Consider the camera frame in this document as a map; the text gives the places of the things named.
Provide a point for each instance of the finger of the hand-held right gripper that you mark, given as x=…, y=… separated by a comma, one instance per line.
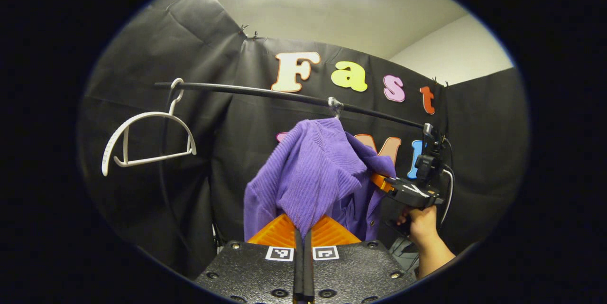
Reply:
x=381, y=181

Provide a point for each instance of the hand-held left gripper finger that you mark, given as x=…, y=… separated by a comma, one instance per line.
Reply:
x=308, y=271
x=298, y=271

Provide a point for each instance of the white plastic hanger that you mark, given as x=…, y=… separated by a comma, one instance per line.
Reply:
x=335, y=105
x=151, y=158

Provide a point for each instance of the black backdrop cloth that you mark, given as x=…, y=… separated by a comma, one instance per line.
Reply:
x=199, y=48

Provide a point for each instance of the black clothes rail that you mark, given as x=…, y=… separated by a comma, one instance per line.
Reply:
x=265, y=93

